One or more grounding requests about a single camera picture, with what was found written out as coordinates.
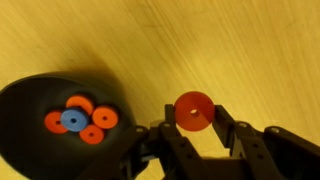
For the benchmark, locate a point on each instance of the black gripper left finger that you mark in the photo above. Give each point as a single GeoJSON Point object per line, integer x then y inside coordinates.
{"type": "Point", "coordinates": [132, 151]}

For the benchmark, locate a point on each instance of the black bowl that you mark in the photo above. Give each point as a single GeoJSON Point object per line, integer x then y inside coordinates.
{"type": "Point", "coordinates": [35, 152]}

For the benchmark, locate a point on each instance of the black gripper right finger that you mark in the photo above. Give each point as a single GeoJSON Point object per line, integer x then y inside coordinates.
{"type": "Point", "coordinates": [274, 154]}

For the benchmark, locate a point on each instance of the orange ring table corner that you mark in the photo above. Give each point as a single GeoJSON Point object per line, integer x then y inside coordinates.
{"type": "Point", "coordinates": [194, 111]}

